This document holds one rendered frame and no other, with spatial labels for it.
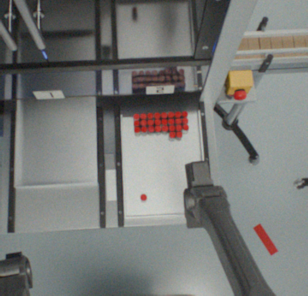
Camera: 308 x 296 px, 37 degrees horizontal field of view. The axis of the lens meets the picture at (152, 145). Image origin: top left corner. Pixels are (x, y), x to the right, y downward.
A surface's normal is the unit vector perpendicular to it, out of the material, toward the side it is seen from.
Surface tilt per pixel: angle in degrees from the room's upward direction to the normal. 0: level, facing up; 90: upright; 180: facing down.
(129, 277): 0
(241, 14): 90
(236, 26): 90
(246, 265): 50
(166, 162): 0
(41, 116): 0
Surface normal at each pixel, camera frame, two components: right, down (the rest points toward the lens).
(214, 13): 0.05, 0.97
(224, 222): -0.03, -0.90
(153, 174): 0.01, -0.25
